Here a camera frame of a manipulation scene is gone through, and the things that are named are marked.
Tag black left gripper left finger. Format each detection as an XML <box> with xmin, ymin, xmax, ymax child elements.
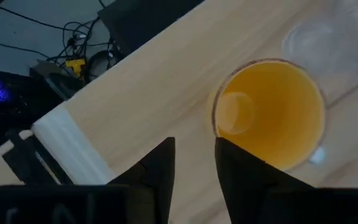
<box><xmin>0</xmin><ymin>136</ymin><xmax>176</xmax><ymax>224</ymax></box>

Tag black tangled cables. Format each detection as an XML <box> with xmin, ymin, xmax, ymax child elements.
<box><xmin>47</xmin><ymin>17</ymin><xmax>118</xmax><ymax>82</ymax></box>

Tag clear drinking glass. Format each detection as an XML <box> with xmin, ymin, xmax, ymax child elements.
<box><xmin>281</xmin><ymin>0</ymin><xmax>358</xmax><ymax>83</ymax></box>

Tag yellow power plug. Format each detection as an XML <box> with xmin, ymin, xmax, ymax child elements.
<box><xmin>64</xmin><ymin>57</ymin><xmax>87</xmax><ymax>78</ymax></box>

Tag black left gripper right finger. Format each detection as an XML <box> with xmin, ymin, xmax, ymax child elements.
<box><xmin>215</xmin><ymin>137</ymin><xmax>358</xmax><ymax>224</ymax></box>

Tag black computer tower blue light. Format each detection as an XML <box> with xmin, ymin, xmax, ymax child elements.
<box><xmin>0</xmin><ymin>67</ymin><xmax>67</xmax><ymax>159</ymax></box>

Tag black equipment box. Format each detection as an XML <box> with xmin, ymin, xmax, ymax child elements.
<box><xmin>97</xmin><ymin>0</ymin><xmax>205</xmax><ymax>57</ymax></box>

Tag black floor cable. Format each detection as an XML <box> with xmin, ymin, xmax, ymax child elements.
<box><xmin>0</xmin><ymin>29</ymin><xmax>53</xmax><ymax>60</ymax></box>
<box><xmin>0</xmin><ymin>3</ymin><xmax>83</xmax><ymax>34</ymax></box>

